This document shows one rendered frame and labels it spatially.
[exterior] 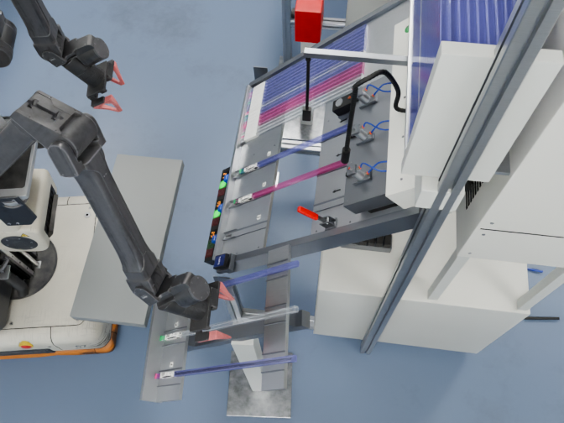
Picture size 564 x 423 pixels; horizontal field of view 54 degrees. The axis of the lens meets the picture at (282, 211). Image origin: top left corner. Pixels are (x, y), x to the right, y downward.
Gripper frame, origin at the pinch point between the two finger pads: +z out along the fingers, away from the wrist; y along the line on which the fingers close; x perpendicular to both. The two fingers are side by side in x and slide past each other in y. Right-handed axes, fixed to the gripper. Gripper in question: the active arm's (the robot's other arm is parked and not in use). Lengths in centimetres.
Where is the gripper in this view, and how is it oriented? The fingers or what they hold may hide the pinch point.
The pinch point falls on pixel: (228, 317)
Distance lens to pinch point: 141.6
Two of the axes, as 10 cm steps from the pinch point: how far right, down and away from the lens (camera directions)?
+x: -7.2, 2.8, 6.3
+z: 6.9, 3.5, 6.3
